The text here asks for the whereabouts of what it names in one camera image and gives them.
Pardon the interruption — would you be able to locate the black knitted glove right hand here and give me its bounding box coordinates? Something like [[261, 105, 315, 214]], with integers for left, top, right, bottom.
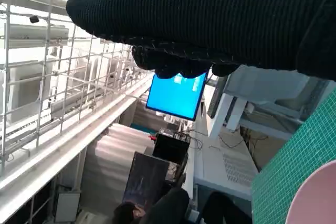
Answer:
[[65, 0, 336, 82]]

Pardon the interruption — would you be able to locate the pink bowl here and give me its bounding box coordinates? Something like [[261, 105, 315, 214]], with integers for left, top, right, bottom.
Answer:
[[285, 159, 336, 224]]

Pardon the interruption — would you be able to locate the black flat monitor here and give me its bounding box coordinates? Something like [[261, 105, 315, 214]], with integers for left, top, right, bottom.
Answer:
[[207, 76, 229, 120]]

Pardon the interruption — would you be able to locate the blue lit monitor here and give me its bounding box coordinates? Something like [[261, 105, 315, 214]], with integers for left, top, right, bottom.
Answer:
[[145, 70, 211, 122]]

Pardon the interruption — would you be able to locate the white framed glass cabinet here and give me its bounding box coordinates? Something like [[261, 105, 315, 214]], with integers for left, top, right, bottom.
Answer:
[[207, 65, 329, 141]]

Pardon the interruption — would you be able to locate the black equipment box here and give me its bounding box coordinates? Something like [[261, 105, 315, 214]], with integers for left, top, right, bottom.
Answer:
[[152, 133, 190, 164]]

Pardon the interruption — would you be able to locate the white desk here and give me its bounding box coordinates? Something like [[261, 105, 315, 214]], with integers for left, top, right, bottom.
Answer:
[[181, 84, 211, 201]]

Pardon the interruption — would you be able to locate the white perforated cabinet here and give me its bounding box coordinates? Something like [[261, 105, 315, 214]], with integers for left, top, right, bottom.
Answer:
[[194, 124, 259, 201]]

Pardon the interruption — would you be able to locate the green cutting mat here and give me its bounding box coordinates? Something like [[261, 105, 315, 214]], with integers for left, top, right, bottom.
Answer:
[[250, 95, 336, 224]]

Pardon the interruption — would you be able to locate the dark picture screen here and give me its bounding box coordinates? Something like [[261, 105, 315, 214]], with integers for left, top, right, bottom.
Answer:
[[122, 151, 170, 209]]

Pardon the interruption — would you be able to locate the white ceiling air unit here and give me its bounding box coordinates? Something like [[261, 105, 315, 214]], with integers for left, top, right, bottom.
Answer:
[[4, 23, 69, 48]]

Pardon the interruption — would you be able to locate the person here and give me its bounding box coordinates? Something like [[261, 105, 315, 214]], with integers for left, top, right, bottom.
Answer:
[[112, 187, 191, 224]]

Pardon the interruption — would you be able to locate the black desk cable tangle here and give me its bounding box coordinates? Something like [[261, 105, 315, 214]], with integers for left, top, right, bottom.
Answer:
[[188, 129, 204, 151]]

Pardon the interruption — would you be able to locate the white metal grid frame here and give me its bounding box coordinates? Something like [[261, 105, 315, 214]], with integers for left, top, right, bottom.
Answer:
[[0, 0, 155, 177]]

